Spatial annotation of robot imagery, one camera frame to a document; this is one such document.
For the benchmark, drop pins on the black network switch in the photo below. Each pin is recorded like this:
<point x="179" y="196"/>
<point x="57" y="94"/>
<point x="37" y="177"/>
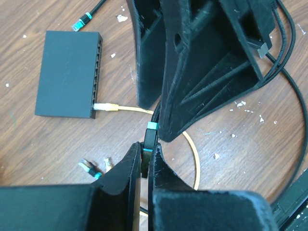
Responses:
<point x="69" y="74"/>

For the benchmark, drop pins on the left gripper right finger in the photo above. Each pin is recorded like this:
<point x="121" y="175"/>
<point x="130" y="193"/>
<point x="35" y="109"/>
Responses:
<point x="175" y="206"/>

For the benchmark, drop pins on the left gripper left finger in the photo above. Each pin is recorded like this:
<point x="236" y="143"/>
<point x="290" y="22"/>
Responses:
<point x="116" y="202"/>

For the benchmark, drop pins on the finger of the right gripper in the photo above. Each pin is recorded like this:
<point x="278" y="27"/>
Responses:
<point x="150" y="45"/>
<point x="209" y="62"/>

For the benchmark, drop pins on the black cable teal plugs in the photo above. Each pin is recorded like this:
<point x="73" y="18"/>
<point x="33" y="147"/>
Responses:
<point x="87" y="17"/>

